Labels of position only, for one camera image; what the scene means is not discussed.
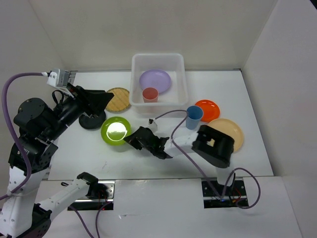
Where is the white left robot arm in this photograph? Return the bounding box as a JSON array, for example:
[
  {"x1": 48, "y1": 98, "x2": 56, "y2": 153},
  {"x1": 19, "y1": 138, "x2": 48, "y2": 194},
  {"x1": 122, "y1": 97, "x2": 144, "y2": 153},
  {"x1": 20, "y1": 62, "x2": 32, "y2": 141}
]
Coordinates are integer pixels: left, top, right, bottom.
[{"x1": 0, "y1": 85, "x2": 113, "y2": 238}]

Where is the blue plastic cup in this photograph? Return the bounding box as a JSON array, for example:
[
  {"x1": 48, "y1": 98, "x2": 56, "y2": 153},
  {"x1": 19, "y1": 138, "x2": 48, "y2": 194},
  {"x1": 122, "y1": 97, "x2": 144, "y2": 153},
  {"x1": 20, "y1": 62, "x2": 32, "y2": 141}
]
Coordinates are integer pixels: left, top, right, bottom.
[{"x1": 185, "y1": 105, "x2": 204, "y2": 130}]

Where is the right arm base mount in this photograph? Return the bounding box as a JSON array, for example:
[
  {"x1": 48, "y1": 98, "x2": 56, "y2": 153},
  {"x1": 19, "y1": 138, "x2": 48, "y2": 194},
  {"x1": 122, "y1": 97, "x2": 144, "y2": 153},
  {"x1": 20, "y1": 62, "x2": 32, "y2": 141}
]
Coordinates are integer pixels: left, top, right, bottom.
[{"x1": 202, "y1": 179, "x2": 249, "y2": 209}]

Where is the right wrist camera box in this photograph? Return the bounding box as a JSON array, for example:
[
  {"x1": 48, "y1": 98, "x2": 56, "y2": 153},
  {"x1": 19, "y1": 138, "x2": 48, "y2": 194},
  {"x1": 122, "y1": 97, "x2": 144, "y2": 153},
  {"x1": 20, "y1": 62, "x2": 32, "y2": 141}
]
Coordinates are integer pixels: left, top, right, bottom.
[{"x1": 148, "y1": 119, "x2": 158, "y2": 132}]

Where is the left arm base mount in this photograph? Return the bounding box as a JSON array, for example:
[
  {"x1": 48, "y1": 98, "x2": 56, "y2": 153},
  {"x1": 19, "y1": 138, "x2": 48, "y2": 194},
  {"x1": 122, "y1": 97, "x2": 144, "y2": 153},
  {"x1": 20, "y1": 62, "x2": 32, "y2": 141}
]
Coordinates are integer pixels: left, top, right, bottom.
[{"x1": 71, "y1": 180, "x2": 115, "y2": 211}]

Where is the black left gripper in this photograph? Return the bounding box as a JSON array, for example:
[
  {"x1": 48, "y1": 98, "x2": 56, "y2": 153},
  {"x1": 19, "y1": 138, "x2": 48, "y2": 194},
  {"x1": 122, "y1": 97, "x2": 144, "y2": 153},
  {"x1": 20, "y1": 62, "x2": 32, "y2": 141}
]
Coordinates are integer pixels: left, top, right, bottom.
[{"x1": 46, "y1": 81, "x2": 116, "y2": 139}]

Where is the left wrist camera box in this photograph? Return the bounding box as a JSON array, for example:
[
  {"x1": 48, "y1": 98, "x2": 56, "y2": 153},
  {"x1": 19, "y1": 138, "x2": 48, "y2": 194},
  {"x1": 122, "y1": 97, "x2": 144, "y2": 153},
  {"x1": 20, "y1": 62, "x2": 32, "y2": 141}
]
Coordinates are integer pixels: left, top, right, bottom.
[{"x1": 47, "y1": 68, "x2": 70, "y2": 93}]

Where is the green plastic plate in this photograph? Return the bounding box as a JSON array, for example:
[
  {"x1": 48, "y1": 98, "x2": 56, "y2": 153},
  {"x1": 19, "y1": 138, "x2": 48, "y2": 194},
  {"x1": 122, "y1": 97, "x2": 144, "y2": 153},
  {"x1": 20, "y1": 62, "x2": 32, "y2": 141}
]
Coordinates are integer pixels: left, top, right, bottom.
[{"x1": 101, "y1": 116, "x2": 132, "y2": 146}]

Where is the pink plastic cup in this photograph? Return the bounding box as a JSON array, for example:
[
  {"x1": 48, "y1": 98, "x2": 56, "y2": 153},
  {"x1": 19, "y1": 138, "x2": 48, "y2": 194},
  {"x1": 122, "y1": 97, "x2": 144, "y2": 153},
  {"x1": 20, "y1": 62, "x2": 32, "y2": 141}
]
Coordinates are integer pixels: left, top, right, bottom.
[{"x1": 142, "y1": 87, "x2": 159, "y2": 103}]

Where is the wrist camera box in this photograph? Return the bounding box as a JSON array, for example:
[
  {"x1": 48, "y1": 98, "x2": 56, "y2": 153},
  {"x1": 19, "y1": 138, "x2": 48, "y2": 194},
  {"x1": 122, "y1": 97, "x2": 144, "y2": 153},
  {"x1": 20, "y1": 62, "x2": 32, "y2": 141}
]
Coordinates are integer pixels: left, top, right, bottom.
[
  {"x1": 47, "y1": 68, "x2": 70, "y2": 93},
  {"x1": 148, "y1": 119, "x2": 158, "y2": 132}
]

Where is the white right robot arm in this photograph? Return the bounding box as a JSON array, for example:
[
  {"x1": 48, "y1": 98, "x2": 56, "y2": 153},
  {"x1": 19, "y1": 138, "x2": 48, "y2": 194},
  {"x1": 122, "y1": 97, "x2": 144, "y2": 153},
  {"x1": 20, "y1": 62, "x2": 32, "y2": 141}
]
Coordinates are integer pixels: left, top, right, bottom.
[{"x1": 124, "y1": 125, "x2": 235, "y2": 195}]

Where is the black round plate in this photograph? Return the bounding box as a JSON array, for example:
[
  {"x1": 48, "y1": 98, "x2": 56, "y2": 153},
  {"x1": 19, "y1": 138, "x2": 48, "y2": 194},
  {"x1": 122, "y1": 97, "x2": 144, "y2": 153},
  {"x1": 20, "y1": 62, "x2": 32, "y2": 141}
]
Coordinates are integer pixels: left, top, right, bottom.
[{"x1": 79, "y1": 112, "x2": 106, "y2": 130}]

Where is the round bamboo mat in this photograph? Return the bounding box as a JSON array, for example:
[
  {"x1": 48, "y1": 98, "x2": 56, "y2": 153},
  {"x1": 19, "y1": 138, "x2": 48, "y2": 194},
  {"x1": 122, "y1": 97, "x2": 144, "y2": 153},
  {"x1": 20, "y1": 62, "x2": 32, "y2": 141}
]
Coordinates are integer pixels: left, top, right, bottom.
[{"x1": 106, "y1": 87, "x2": 131, "y2": 113}]

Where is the beige plastic plate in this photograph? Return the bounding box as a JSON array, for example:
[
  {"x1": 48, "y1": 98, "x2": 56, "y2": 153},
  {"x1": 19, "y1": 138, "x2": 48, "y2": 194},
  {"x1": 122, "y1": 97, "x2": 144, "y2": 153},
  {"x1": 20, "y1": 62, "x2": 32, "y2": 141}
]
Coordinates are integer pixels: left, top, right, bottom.
[{"x1": 208, "y1": 118, "x2": 244, "y2": 152}]

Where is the purple plastic plate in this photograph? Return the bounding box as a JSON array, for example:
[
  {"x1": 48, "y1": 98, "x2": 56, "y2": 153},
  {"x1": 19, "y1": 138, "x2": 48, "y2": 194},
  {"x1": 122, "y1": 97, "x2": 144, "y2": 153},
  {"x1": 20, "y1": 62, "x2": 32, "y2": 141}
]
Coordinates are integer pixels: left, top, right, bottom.
[{"x1": 139, "y1": 69, "x2": 171, "y2": 94}]

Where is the orange plastic plate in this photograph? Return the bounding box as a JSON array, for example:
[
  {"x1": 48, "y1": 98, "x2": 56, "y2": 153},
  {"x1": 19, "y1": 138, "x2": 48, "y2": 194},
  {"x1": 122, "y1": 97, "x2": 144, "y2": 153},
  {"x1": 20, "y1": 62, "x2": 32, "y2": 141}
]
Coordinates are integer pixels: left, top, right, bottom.
[{"x1": 195, "y1": 99, "x2": 220, "y2": 122}]

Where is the translucent white plastic bin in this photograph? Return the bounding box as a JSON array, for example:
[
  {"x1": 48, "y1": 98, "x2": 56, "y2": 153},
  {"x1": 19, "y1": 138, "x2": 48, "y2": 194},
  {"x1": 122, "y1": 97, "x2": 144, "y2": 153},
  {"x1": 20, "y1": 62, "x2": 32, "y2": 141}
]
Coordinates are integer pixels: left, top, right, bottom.
[{"x1": 129, "y1": 53, "x2": 189, "y2": 115}]

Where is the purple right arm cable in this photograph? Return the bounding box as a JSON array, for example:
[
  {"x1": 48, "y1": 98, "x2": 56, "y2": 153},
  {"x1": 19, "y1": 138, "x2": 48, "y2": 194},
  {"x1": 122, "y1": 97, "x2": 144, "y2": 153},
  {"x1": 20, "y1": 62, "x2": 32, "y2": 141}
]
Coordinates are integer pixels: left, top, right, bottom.
[{"x1": 153, "y1": 110, "x2": 261, "y2": 209}]

